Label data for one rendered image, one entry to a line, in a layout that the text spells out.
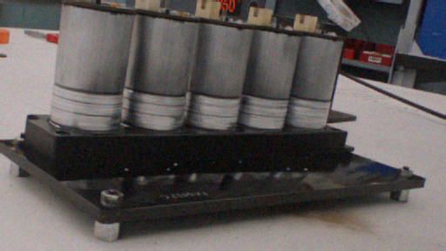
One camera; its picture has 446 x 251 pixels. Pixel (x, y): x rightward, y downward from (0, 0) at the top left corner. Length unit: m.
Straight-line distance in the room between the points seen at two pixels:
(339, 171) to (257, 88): 0.05
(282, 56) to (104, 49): 0.08
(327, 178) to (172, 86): 0.07
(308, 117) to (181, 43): 0.08
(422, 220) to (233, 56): 0.10
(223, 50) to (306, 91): 0.06
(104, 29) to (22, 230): 0.07
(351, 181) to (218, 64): 0.07
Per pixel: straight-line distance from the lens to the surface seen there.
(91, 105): 0.21
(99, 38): 0.21
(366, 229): 0.24
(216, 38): 0.24
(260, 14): 0.26
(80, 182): 0.19
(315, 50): 0.28
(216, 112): 0.24
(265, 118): 0.26
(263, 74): 0.26
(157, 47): 0.22
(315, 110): 0.28
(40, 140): 0.21
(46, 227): 0.18
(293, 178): 0.24
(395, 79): 2.26
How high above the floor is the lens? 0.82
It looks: 14 degrees down
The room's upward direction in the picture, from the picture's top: 9 degrees clockwise
